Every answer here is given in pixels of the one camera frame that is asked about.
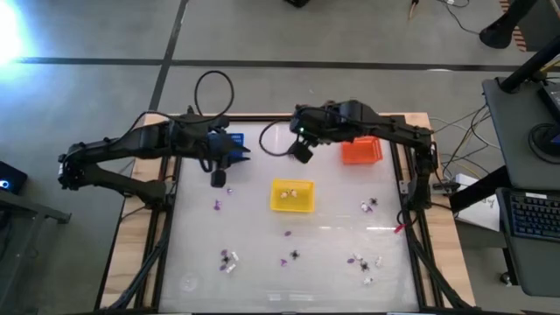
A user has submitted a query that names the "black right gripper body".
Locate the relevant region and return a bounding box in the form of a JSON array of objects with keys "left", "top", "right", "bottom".
[{"left": 287, "top": 138, "right": 315, "bottom": 165}]

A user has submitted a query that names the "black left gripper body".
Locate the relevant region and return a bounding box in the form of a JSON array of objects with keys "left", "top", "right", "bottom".
[{"left": 199, "top": 117, "right": 233, "bottom": 189}]

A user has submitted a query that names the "blue plastic basket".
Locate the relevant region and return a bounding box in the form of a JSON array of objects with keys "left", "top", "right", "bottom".
[{"left": 204, "top": 132, "right": 245, "bottom": 164}]

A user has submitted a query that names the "yellow plastic basket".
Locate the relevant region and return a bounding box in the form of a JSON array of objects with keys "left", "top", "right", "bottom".
[{"left": 269, "top": 178, "right": 316, "bottom": 214}]

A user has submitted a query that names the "orange plastic basket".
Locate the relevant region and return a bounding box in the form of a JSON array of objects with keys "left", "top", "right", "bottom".
[{"left": 340, "top": 135, "right": 384, "bottom": 166}]

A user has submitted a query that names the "black stand leg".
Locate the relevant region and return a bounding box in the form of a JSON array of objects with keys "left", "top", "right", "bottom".
[{"left": 449, "top": 164, "right": 508, "bottom": 214}]

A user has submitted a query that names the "white paper box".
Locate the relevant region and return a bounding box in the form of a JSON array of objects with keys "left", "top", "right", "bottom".
[{"left": 454, "top": 192, "right": 502, "bottom": 233}]

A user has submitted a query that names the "grey metal stand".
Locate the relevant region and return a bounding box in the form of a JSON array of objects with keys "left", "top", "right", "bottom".
[{"left": 0, "top": 190, "right": 73, "bottom": 314}]

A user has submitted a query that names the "black device with blue light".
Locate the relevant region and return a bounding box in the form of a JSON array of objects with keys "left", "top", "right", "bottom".
[{"left": 0, "top": 159, "right": 29, "bottom": 196}]

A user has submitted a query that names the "grey desk top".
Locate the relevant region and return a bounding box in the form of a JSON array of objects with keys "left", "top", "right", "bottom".
[{"left": 482, "top": 76, "right": 560, "bottom": 190}]

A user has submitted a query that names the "black stand foot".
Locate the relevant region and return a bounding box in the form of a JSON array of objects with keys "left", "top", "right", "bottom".
[{"left": 479, "top": 0, "right": 537, "bottom": 50}]

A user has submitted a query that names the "backlit black keyboard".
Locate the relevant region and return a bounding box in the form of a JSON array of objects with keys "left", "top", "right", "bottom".
[{"left": 509, "top": 192, "right": 560, "bottom": 242}]

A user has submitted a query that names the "black round monitor base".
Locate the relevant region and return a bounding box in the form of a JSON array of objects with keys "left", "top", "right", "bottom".
[{"left": 528, "top": 122, "right": 560, "bottom": 165}]

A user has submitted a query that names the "red white striped mat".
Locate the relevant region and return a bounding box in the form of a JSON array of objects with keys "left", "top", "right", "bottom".
[{"left": 500, "top": 0, "right": 529, "bottom": 53}]

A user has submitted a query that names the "black stand pole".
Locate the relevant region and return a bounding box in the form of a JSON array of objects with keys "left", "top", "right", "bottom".
[{"left": 500, "top": 37, "right": 560, "bottom": 94}]

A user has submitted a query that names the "grey cart table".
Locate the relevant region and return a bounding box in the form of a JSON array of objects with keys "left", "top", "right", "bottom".
[{"left": 495, "top": 186, "right": 560, "bottom": 299}]

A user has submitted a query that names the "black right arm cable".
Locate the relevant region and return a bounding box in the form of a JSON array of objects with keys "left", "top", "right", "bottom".
[{"left": 258, "top": 118, "right": 303, "bottom": 158}]

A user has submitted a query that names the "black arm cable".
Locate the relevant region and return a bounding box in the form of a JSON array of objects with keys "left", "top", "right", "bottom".
[
  {"left": 258, "top": 118, "right": 303, "bottom": 158},
  {"left": 124, "top": 69, "right": 235, "bottom": 130}
]

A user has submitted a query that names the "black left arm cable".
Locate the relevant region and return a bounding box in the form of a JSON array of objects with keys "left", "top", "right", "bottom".
[{"left": 124, "top": 69, "right": 235, "bottom": 130}]

